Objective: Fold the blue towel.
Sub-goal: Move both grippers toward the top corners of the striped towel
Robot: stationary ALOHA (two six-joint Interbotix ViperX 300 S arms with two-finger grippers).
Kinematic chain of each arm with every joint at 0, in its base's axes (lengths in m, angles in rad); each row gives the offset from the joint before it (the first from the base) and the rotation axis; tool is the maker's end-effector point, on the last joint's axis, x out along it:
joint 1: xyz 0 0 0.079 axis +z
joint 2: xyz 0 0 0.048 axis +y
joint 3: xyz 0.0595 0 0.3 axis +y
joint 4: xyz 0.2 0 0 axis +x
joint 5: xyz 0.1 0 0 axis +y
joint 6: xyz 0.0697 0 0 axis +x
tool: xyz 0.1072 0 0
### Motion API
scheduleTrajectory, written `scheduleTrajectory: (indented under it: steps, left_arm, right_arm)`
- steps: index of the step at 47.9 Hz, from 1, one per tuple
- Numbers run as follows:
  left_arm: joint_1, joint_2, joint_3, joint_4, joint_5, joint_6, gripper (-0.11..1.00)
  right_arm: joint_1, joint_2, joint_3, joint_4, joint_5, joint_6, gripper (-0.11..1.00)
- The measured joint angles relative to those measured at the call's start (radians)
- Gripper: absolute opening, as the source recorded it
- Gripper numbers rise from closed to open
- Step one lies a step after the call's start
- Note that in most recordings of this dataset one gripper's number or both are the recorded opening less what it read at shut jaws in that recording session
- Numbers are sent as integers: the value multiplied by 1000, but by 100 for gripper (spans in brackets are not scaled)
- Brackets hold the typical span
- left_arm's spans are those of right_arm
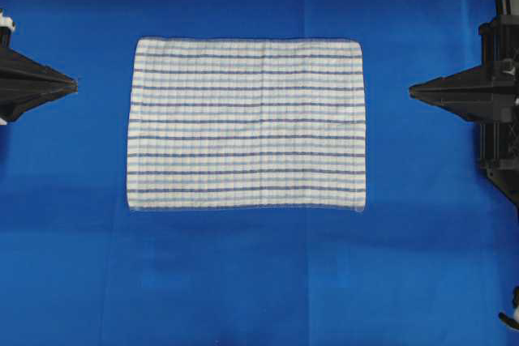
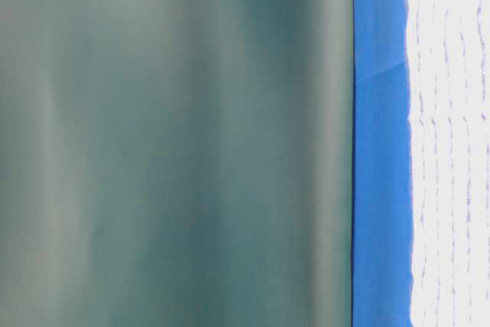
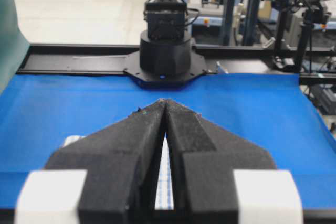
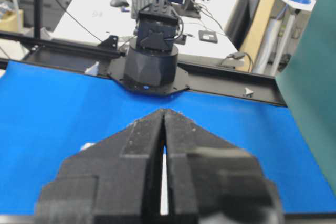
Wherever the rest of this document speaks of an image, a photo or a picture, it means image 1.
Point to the black white clip object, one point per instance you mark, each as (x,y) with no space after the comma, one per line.
(511,321)

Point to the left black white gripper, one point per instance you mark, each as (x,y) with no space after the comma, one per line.
(15,66)

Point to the blue table cloth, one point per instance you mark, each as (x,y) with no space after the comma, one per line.
(431,260)

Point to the blue white striped towel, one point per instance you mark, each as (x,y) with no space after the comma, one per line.
(224,123)

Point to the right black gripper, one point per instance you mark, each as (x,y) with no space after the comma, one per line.
(498,75)

